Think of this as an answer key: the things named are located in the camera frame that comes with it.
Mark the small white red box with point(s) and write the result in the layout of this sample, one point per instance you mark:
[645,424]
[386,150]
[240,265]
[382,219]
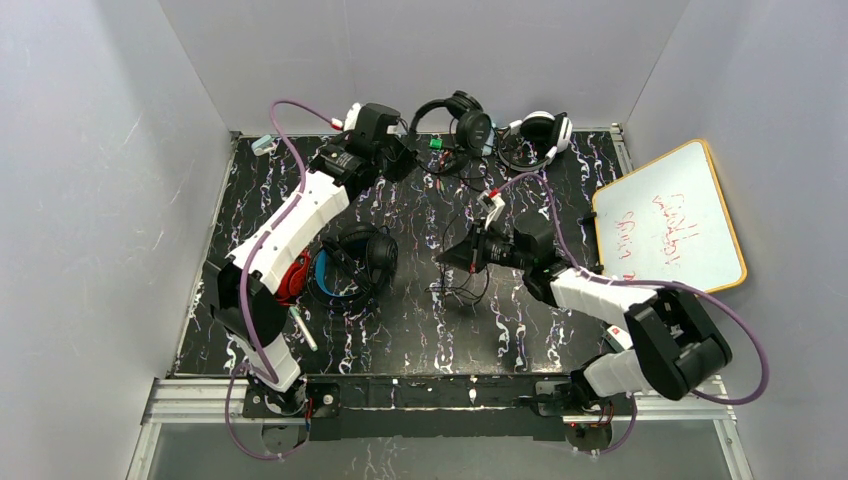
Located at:
[619,339]

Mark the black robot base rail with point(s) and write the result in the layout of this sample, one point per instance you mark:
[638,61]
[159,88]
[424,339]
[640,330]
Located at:
[539,406]

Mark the mint eraser block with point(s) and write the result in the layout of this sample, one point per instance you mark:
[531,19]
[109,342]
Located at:
[263,145]

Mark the red headphones with cable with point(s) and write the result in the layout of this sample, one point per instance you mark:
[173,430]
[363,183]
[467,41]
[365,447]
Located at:
[294,280]

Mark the white green marker pen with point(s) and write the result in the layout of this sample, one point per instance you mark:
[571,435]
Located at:
[302,327]

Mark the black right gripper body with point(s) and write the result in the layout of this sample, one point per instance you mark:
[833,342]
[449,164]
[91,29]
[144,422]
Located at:
[478,248]

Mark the yellow framed whiteboard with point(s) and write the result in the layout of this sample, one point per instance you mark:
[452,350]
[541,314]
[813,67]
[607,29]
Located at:
[668,220]

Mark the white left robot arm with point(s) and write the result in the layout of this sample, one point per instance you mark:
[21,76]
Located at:
[246,281]

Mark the white headphones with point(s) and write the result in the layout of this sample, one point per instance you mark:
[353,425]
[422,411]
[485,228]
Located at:
[549,135]

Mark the blue black headphones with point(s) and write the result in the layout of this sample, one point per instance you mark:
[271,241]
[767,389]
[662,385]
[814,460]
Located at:
[366,254]

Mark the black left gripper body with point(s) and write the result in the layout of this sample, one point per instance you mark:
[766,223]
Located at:
[395,153]

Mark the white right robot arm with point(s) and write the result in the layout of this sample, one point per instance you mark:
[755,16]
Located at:
[675,345]

